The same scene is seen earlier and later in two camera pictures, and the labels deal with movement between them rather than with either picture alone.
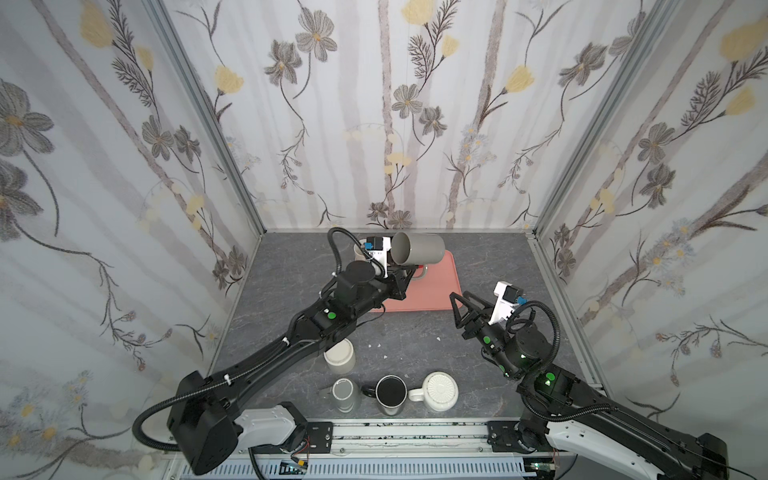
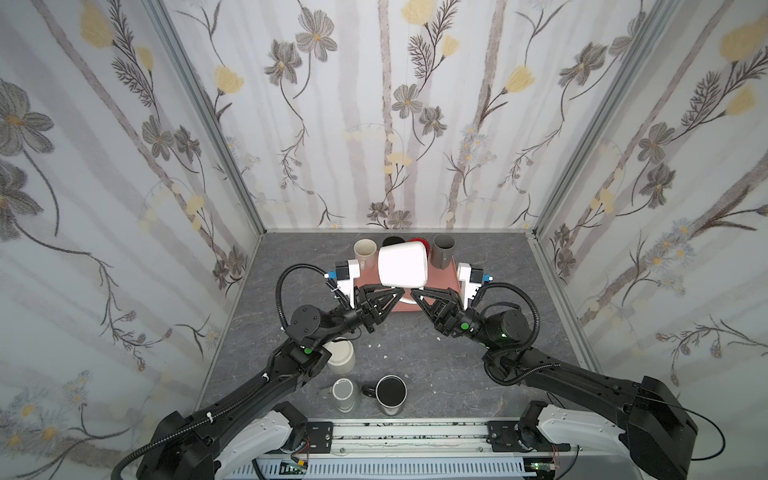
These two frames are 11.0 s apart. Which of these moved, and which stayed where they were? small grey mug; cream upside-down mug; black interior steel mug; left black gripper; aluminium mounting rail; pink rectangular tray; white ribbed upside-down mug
Moved: left black gripper; white ribbed upside-down mug
Stayed: small grey mug; pink rectangular tray; black interior steel mug; cream upside-down mug; aluminium mounting rail
